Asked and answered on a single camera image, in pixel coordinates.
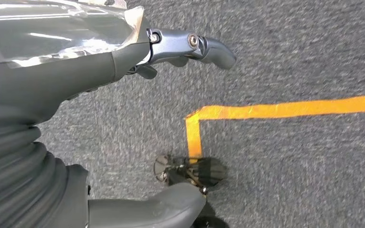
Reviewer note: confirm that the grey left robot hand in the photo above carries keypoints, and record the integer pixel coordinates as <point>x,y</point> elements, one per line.
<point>44,47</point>

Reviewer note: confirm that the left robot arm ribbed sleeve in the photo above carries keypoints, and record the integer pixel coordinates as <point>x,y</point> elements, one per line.
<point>12,176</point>

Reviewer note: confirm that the yellow floor tape square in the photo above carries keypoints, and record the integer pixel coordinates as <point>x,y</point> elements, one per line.
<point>264,110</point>

